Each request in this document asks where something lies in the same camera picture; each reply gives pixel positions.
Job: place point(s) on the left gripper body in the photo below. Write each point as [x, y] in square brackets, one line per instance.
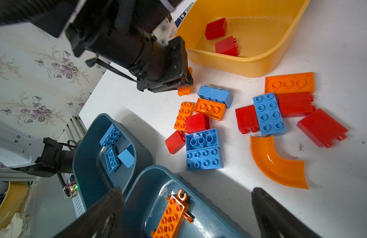
[175, 72]

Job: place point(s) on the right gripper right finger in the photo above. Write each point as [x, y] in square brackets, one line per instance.
[274, 220]

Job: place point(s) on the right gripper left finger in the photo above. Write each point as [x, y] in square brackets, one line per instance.
[100, 221]

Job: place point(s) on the blue sloped lego brick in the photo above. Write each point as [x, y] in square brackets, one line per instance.
[127, 156]

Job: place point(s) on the long orange lego plate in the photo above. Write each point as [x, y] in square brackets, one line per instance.
[173, 216]

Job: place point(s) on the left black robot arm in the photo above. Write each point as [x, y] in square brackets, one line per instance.
[118, 31]

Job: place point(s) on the left teal plastic bin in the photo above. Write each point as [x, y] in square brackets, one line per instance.
[89, 164]

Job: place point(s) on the teal plastic bin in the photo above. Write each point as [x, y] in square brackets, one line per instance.
[89, 164]
[161, 204]

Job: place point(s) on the right teal plastic bin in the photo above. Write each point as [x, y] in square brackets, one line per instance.
[161, 204]

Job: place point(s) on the orange curved lego piece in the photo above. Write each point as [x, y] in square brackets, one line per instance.
[286, 172]

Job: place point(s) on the orange lego brick pair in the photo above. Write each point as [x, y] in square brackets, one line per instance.
[213, 110]

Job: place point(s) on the blue glue stick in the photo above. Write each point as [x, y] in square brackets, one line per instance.
[181, 11]

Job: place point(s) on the red lego brick small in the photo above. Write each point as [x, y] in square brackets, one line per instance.
[175, 142]

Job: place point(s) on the yellow plastic bin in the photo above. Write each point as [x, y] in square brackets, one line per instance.
[263, 30]

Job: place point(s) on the large blue lego block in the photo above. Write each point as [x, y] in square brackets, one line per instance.
[203, 151]

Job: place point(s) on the red lego left panel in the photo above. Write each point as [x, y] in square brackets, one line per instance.
[247, 119]

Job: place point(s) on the red lego panel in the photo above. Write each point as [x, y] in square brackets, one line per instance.
[322, 129]
[296, 104]
[247, 119]

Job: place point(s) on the blue long lego brick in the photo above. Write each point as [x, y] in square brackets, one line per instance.
[268, 115]

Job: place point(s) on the red lego lower panel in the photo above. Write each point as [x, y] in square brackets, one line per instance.
[322, 129]

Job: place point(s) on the red lego right panel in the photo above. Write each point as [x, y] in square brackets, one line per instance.
[296, 104]

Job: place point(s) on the orange flat lego top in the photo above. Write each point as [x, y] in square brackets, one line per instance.
[290, 83]

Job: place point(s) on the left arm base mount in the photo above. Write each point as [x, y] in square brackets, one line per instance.
[56, 158]

